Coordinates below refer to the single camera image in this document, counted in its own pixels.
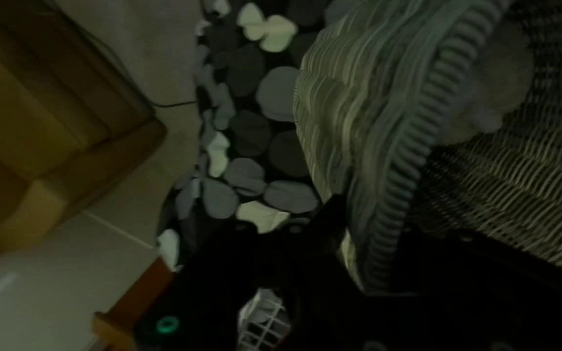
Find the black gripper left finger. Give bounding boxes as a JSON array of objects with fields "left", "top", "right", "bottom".
[{"left": 307, "top": 193, "right": 354, "bottom": 261}]

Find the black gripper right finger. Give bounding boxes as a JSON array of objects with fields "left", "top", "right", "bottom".
[{"left": 449, "top": 230, "right": 512, "bottom": 294}]

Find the black pebble pattern bedspread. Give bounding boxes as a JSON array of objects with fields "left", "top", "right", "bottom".
[{"left": 155, "top": 0, "right": 361, "bottom": 275}]

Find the white plush toy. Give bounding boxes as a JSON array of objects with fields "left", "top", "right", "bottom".
[{"left": 436, "top": 21, "right": 537, "bottom": 146}]

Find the wooden furniture piece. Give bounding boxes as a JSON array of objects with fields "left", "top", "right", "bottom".
[{"left": 0, "top": 0, "right": 170, "bottom": 278}]

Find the wooden bunk bed frame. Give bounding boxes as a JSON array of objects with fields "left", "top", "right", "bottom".
[{"left": 92, "top": 257, "right": 180, "bottom": 351}]

